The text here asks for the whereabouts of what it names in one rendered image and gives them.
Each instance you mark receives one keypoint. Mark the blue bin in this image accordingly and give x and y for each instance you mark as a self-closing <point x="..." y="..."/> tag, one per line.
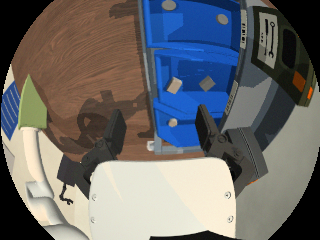
<point x="185" y="133"/>
<point x="191" y="72"/>
<point x="192" y="26"/>

